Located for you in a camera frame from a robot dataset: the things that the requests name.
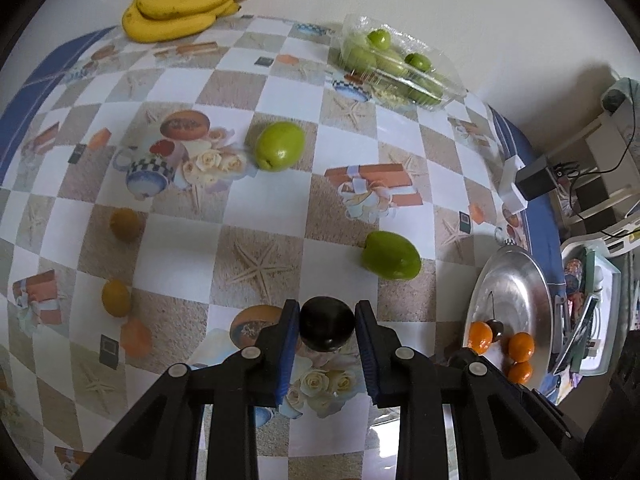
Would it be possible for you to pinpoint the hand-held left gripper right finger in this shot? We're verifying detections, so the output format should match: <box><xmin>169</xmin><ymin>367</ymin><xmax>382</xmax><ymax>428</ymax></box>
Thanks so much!
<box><xmin>355</xmin><ymin>300</ymin><xmax>586</xmax><ymax>480</ymax></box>

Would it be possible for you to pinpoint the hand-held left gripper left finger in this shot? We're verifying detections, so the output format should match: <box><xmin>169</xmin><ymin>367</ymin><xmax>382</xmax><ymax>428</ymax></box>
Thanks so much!
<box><xmin>70</xmin><ymin>299</ymin><xmax>301</xmax><ymax>480</ymax></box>

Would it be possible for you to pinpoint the small orange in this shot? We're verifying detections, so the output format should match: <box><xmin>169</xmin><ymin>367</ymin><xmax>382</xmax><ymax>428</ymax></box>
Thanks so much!
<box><xmin>506</xmin><ymin>361</ymin><xmax>534</xmax><ymax>386</ymax></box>

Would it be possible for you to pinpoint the large green jujube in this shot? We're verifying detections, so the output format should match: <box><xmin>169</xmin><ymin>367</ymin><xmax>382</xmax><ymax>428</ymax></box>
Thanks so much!
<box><xmin>362</xmin><ymin>230</ymin><xmax>422</xmax><ymax>281</ymax></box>

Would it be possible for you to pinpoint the large orange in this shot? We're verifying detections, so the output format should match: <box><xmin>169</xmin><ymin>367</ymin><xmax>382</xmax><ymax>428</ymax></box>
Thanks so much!
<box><xmin>507</xmin><ymin>331</ymin><xmax>536</xmax><ymax>363</ymax></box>

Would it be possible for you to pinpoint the medium orange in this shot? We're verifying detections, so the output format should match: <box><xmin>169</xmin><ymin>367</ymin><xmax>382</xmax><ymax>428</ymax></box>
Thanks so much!
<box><xmin>467</xmin><ymin>321</ymin><xmax>494</xmax><ymax>354</ymax></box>

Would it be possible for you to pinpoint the dark cherry with stem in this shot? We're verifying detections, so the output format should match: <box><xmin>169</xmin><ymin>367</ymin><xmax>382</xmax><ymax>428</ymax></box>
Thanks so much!
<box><xmin>487</xmin><ymin>292</ymin><xmax>506</xmax><ymax>342</ymax></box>

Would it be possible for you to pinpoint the stainless steel bowl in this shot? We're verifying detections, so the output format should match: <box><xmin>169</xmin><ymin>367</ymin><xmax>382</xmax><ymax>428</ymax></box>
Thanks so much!
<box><xmin>462</xmin><ymin>246</ymin><xmax>556</xmax><ymax>396</ymax></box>

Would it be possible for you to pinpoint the small brown longan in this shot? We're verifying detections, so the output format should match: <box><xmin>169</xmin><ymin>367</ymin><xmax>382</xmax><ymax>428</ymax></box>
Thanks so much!
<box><xmin>110</xmin><ymin>208</ymin><xmax>141</xmax><ymax>242</ymax></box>
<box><xmin>101</xmin><ymin>280</ymin><xmax>132</xmax><ymax>318</ymax></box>

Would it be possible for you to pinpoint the small green jujube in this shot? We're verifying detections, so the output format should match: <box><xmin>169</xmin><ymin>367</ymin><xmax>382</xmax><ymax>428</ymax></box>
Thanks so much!
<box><xmin>255</xmin><ymin>121</ymin><xmax>306</xmax><ymax>172</ymax></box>

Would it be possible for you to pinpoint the white tray with green rim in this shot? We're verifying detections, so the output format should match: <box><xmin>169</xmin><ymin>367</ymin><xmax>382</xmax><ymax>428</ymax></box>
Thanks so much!
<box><xmin>560</xmin><ymin>245</ymin><xmax>623</xmax><ymax>378</ymax></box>

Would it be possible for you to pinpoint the colourful snack packet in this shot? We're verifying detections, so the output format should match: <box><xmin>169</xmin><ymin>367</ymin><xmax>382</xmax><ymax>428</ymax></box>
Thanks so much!
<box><xmin>565</xmin><ymin>259</ymin><xmax>586</xmax><ymax>306</ymax></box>

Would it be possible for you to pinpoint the white adapter stand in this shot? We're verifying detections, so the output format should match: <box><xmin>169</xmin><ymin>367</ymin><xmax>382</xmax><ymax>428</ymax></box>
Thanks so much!
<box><xmin>497</xmin><ymin>157</ymin><xmax>528</xmax><ymax>212</ymax></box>

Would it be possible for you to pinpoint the black power adapter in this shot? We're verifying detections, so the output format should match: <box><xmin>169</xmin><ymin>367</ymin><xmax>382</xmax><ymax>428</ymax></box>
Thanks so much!
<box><xmin>515</xmin><ymin>156</ymin><xmax>558</xmax><ymax>200</ymax></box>

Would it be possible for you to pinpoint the clear plastic clamshell box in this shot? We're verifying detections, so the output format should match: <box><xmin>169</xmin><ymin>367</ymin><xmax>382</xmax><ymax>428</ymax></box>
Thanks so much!
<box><xmin>334</xmin><ymin>12</ymin><xmax>463</xmax><ymax>112</ymax></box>

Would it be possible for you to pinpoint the white wooden shelf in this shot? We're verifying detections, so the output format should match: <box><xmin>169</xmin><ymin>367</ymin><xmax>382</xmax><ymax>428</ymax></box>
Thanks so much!
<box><xmin>545</xmin><ymin>80</ymin><xmax>640</xmax><ymax>236</ymax></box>

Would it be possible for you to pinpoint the pile of green jujubes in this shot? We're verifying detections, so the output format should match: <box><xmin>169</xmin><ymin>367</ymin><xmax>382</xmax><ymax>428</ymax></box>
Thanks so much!
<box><xmin>345</xmin><ymin>29</ymin><xmax>446</xmax><ymax>103</ymax></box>

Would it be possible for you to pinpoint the yellow banana bunch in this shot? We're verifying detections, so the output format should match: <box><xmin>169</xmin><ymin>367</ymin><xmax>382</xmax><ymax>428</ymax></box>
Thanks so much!
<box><xmin>121</xmin><ymin>0</ymin><xmax>260</xmax><ymax>44</ymax></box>

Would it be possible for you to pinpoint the black adapter cable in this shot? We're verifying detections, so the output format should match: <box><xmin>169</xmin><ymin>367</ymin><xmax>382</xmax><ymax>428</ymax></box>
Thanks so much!
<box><xmin>550</xmin><ymin>125</ymin><xmax>640</xmax><ymax>181</ymax></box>

